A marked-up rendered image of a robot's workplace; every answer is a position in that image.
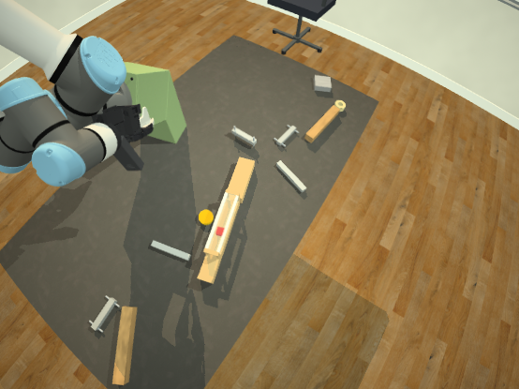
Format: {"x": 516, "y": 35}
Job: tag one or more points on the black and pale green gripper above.
{"x": 124, "y": 120}

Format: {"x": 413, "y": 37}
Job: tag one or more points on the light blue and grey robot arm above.
{"x": 55, "y": 130}

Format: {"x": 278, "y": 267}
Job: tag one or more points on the white square stick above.
{"x": 171, "y": 250}
{"x": 284, "y": 169}

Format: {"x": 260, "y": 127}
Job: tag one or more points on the grey bar with cross pins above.
{"x": 244, "y": 136}
{"x": 286, "y": 135}
{"x": 104, "y": 314}

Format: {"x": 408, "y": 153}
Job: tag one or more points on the yellow disc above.
{"x": 206, "y": 217}

